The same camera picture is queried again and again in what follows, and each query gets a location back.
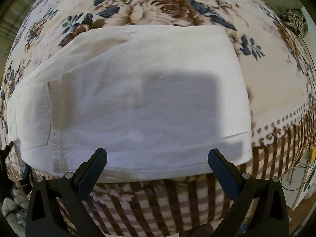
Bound white appliance with cable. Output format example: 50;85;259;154
281;148;315;211

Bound white pants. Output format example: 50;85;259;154
6;25;252;182

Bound olive knitted fringed cloth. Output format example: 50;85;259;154
263;0;308;38

